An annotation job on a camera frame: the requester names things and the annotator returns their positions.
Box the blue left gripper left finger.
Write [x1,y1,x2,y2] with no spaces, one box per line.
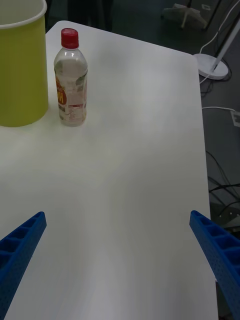
[0,211,48,320]

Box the white round stand base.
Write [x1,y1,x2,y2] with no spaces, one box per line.
[192,18,240,81]

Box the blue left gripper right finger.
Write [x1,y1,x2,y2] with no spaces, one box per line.
[189,210,240,320]

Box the white power strip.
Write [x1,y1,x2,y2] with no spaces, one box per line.
[230,109,240,127]

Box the clear bottle with red cap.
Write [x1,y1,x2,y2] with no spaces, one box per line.
[53,27,89,127]

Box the black cable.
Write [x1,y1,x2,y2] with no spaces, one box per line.
[207,183,240,194]

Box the yellow-green plastic bin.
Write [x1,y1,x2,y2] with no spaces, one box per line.
[0,0,49,128]

